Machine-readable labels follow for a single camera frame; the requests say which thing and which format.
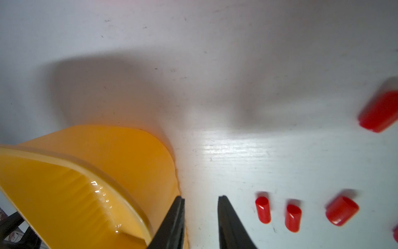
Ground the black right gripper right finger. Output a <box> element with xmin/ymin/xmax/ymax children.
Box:
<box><xmin>217</xmin><ymin>196</ymin><xmax>257</xmax><ymax>249</ymax></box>

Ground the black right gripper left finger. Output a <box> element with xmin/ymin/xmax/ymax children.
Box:
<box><xmin>147</xmin><ymin>196</ymin><xmax>185</xmax><ymax>249</ymax></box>

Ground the red protection sleeve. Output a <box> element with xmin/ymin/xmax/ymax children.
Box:
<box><xmin>392</xmin><ymin>225</ymin><xmax>398</xmax><ymax>243</ymax></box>
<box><xmin>285</xmin><ymin>204</ymin><xmax>302</xmax><ymax>233</ymax></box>
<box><xmin>325</xmin><ymin>196</ymin><xmax>360</xmax><ymax>227</ymax></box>
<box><xmin>255</xmin><ymin>196</ymin><xmax>272</xmax><ymax>224</ymax></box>
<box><xmin>358</xmin><ymin>90</ymin><xmax>398</xmax><ymax>133</ymax></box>

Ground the yellow plastic storage box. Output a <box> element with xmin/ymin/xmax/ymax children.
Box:
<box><xmin>1</xmin><ymin>125</ymin><xmax>180</xmax><ymax>249</ymax></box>

